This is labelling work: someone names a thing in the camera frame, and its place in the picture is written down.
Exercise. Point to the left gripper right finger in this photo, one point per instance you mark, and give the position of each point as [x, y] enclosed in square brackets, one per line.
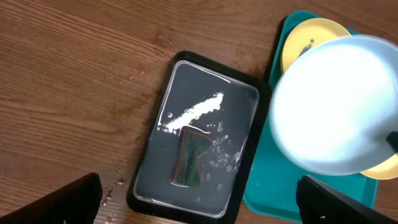
[319, 203]

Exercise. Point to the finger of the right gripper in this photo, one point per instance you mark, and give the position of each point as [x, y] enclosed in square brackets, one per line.
[392, 139]

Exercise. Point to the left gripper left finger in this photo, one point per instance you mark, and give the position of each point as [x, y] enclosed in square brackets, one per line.
[77, 202]

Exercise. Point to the yellow-green plate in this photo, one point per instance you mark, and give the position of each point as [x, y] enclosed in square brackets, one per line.
[385, 170]
[307, 35]

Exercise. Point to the light blue plate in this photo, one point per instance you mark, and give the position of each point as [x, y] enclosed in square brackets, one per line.
[332, 111]

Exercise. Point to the green dish sponge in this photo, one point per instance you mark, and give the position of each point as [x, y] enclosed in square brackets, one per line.
[194, 144]

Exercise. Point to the teal plastic tray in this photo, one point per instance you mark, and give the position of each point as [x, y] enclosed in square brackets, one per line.
[272, 183]

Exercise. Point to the black water tray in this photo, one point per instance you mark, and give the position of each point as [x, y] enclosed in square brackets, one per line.
[225, 103]

